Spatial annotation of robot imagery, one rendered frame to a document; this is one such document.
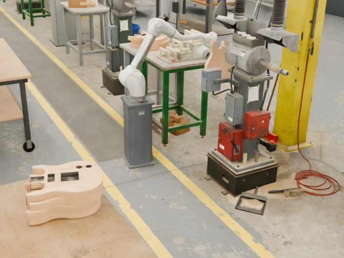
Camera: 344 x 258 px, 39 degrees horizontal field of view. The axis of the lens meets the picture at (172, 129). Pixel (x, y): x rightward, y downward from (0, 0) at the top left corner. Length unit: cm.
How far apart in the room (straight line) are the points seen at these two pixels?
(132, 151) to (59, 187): 233
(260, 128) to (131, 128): 128
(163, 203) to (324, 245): 143
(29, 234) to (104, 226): 39
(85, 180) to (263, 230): 196
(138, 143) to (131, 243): 248
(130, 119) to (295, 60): 183
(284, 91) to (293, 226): 173
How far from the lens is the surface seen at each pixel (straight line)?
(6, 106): 566
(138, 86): 476
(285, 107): 554
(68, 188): 272
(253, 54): 428
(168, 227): 420
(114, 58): 692
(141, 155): 502
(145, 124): 489
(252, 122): 440
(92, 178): 278
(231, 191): 467
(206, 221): 429
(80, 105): 667
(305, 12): 518
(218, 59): 488
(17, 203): 297
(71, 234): 267
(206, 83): 445
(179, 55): 534
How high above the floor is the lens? 249
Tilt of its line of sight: 25 degrees down
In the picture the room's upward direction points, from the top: 1 degrees clockwise
